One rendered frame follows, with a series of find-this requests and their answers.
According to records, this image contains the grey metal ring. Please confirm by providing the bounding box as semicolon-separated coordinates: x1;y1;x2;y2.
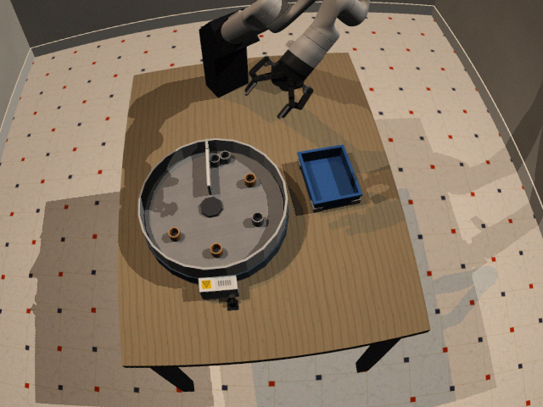
210;154;221;168
220;151;231;164
251;212;264;227

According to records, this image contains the blue crate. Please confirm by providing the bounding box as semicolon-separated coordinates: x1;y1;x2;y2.
297;144;362;213

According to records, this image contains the bronze ring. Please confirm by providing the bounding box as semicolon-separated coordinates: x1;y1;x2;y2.
168;227;181;242
244;173;256;187
210;243;223;258

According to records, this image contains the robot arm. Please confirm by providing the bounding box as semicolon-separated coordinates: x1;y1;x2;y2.
221;0;370;69

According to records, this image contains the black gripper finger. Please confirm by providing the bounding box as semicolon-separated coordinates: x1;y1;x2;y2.
244;56;284;96
277;79;313;119

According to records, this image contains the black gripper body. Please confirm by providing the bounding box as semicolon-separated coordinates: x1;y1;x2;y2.
271;50;314;92

